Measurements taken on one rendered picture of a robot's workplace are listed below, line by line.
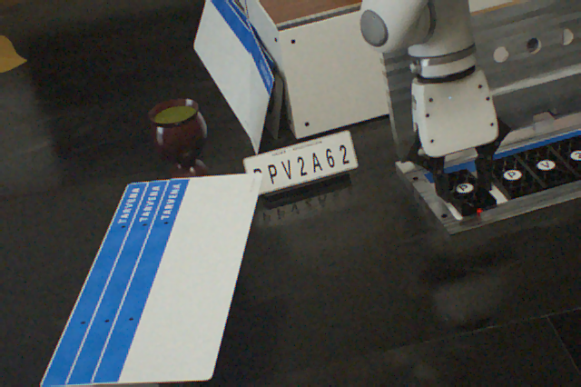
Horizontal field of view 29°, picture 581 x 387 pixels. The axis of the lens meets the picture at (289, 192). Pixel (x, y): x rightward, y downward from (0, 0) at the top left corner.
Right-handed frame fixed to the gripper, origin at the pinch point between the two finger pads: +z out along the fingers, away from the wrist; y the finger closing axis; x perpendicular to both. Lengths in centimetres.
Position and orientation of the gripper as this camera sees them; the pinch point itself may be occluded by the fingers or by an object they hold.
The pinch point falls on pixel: (463, 181)
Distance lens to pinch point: 151.9
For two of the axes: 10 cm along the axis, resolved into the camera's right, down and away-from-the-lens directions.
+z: 2.1, 9.2, 3.4
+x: -2.3, -2.9, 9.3
